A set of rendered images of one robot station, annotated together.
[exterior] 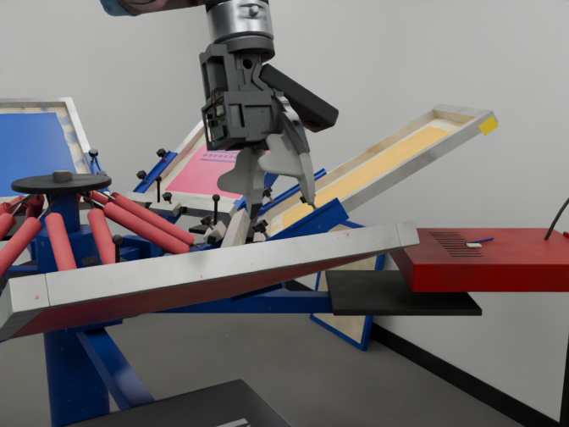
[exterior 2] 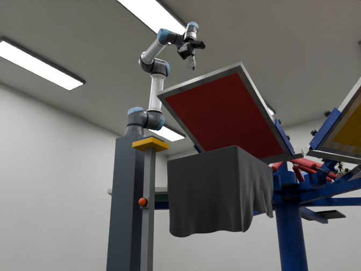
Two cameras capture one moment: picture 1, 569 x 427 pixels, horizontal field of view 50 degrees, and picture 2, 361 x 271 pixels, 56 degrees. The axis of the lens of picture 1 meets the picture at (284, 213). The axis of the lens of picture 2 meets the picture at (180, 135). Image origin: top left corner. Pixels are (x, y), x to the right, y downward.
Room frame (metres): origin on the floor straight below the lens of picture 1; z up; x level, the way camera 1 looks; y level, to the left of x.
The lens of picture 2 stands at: (-0.04, -1.49, 0.33)
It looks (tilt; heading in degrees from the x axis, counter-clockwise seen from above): 22 degrees up; 65
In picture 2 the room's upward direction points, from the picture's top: straight up
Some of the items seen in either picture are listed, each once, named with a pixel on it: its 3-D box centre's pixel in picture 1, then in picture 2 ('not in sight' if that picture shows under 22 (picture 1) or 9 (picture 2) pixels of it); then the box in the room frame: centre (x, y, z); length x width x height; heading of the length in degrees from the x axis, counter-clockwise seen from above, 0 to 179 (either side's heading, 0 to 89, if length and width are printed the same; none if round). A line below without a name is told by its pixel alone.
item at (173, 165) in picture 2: not in sight; (201, 192); (0.79, 0.06, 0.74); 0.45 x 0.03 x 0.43; 120
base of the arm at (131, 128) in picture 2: not in sight; (135, 133); (0.59, 0.62, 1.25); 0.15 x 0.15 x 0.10
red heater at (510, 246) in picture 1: (489, 256); not in sight; (1.96, -0.69, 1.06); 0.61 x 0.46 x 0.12; 90
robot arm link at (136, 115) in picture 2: not in sight; (136, 118); (0.60, 0.62, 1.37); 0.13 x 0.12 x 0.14; 4
